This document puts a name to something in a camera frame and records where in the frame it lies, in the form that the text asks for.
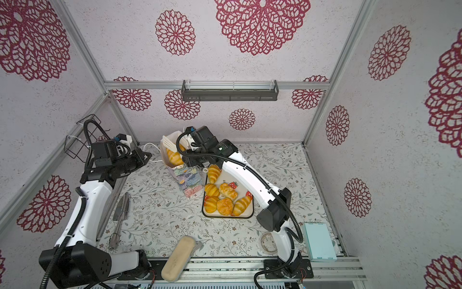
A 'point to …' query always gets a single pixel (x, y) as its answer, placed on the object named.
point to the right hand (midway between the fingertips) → (187, 153)
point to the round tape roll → (268, 244)
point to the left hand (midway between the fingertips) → (151, 157)
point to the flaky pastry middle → (225, 191)
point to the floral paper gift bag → (190, 180)
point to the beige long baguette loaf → (178, 259)
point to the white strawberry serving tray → (242, 207)
